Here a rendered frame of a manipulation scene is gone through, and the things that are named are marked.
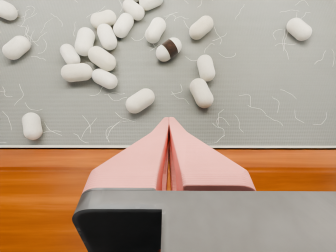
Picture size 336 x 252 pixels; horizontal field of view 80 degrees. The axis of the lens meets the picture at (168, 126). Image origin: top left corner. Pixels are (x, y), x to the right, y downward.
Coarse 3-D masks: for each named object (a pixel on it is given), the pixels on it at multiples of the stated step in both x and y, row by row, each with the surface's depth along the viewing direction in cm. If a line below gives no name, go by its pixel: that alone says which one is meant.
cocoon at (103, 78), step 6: (96, 72) 24; (102, 72) 24; (108, 72) 24; (96, 78) 24; (102, 78) 24; (108, 78) 24; (114, 78) 24; (102, 84) 24; (108, 84) 24; (114, 84) 24
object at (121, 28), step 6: (120, 18) 26; (126, 18) 26; (132, 18) 26; (114, 24) 26; (120, 24) 25; (126, 24) 26; (132, 24) 27; (114, 30) 26; (120, 30) 26; (126, 30) 26; (120, 36) 26
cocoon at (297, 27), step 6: (294, 18) 26; (288, 24) 26; (294, 24) 26; (300, 24) 25; (306, 24) 26; (288, 30) 27; (294, 30) 26; (300, 30) 26; (306, 30) 25; (294, 36) 27; (300, 36) 26; (306, 36) 26
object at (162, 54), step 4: (172, 40) 25; (176, 40) 25; (176, 44) 25; (180, 44) 25; (160, 48) 25; (164, 48) 24; (180, 48) 26; (156, 52) 25; (160, 52) 25; (164, 52) 25; (156, 56) 25; (160, 56) 25; (164, 56) 25; (168, 56) 25; (160, 60) 26; (164, 60) 25
